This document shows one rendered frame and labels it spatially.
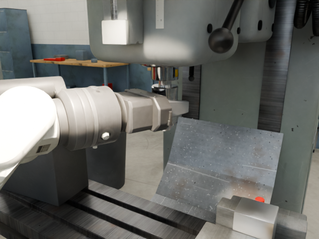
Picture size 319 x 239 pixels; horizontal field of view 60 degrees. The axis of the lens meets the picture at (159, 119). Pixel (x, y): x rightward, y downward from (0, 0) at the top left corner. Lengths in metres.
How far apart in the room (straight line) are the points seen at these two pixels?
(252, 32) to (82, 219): 0.54
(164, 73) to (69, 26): 6.56
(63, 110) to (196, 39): 0.19
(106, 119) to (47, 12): 7.18
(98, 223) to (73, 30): 6.34
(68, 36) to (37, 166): 6.33
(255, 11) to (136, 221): 0.50
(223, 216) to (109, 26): 0.38
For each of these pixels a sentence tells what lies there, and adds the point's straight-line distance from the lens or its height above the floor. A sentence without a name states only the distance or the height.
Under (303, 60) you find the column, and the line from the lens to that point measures 0.79.
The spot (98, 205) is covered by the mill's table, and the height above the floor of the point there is 0.94.
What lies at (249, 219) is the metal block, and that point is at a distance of 0.48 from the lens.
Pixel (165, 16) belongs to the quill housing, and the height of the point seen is 1.37.
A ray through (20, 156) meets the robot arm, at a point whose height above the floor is 1.23.
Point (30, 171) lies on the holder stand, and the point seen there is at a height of 1.02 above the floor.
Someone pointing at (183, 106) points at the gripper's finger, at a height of 1.23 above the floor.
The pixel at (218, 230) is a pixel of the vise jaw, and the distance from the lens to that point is 0.49.
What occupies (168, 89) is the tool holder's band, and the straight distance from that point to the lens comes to 0.46.
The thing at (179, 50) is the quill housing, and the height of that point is 1.33.
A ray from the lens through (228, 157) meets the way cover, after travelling 0.84.
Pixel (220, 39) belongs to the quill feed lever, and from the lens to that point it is 0.34.
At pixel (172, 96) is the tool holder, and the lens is 0.47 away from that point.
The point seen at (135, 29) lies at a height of 1.36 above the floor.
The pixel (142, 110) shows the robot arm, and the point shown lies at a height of 1.24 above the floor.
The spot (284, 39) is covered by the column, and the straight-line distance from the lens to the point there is 0.79.
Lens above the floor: 1.35
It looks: 16 degrees down
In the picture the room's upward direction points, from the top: straight up
